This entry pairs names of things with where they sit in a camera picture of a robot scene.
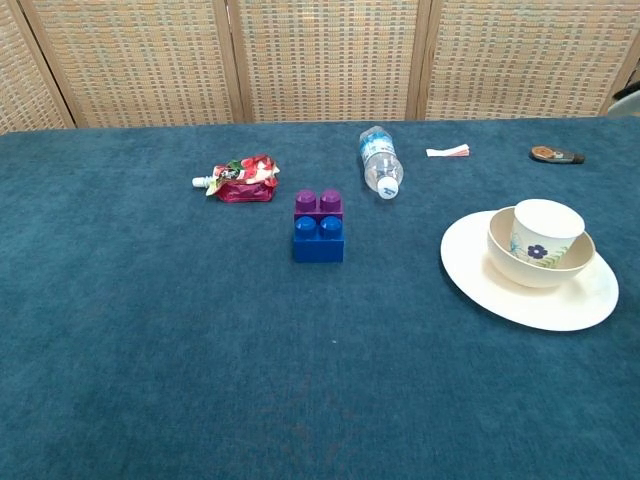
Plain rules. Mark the white round plate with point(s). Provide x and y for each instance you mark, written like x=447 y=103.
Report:
x=475 y=280

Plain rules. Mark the flower print paper cup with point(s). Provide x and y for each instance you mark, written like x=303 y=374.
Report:
x=547 y=220

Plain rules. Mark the blue table cloth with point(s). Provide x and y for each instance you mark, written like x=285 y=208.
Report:
x=150 y=325

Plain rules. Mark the purple toy building block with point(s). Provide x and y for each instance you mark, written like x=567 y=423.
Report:
x=317 y=200

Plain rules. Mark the cream bowl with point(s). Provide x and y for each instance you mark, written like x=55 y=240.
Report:
x=530 y=275

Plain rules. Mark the white paper sachet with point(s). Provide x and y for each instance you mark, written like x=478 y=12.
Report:
x=447 y=151

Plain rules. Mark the blue toy building block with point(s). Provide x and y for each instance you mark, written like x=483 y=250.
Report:
x=317 y=247

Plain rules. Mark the red juice pouch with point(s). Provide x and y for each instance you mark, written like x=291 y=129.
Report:
x=245 y=182

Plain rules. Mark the clear plastic water bottle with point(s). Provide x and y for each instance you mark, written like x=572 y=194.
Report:
x=380 y=160

